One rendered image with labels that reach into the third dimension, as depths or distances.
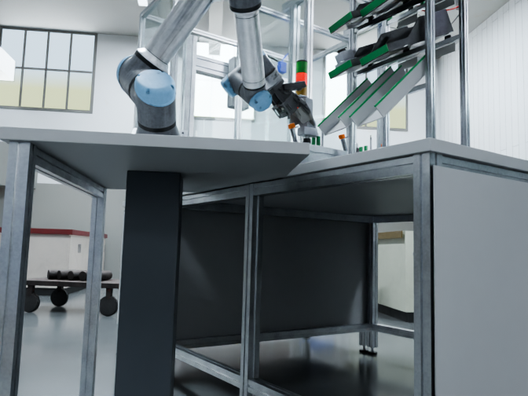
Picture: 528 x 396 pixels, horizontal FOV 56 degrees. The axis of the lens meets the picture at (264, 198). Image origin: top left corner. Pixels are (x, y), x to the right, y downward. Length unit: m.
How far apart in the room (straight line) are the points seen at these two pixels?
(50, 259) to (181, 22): 5.07
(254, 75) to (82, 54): 7.76
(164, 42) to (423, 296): 1.03
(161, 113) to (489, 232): 0.94
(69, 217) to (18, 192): 7.52
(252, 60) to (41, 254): 5.13
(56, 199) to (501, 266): 7.99
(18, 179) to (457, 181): 1.00
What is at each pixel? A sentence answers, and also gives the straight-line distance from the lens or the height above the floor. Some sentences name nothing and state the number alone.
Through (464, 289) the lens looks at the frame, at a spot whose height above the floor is 0.53.
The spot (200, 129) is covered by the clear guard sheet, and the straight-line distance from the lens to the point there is 3.16.
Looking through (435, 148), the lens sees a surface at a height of 0.84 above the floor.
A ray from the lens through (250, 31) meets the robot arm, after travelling 1.55.
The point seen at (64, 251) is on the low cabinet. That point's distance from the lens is 6.35.
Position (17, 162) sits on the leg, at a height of 0.78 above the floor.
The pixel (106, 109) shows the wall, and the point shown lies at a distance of 8.92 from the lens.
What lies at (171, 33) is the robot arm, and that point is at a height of 1.24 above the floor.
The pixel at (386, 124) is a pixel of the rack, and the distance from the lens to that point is 1.88.
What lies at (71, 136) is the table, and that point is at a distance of 1.19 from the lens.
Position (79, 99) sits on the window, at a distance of 9.04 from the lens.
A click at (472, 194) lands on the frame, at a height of 0.75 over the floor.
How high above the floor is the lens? 0.60
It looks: 6 degrees up
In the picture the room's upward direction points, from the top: 2 degrees clockwise
